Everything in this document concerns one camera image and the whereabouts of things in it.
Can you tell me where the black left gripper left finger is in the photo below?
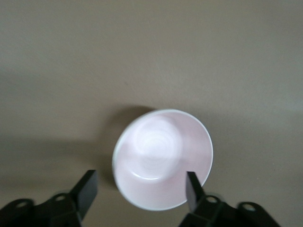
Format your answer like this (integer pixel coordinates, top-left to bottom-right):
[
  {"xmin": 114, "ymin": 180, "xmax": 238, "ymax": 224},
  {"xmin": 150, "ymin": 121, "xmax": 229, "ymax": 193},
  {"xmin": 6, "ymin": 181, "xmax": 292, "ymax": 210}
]
[{"xmin": 37, "ymin": 169, "xmax": 98, "ymax": 227}]

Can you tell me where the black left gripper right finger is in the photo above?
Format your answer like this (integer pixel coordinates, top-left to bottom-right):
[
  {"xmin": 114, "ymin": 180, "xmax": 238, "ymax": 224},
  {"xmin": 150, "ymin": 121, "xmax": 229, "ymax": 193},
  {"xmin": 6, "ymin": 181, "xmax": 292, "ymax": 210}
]
[{"xmin": 181, "ymin": 171, "xmax": 237, "ymax": 227}]

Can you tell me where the pink bowl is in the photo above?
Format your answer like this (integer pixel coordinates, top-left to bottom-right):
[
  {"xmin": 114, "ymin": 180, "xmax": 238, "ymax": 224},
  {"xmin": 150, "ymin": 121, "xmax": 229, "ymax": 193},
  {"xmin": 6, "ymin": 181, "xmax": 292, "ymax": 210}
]
[{"xmin": 111, "ymin": 108, "xmax": 214, "ymax": 211}]

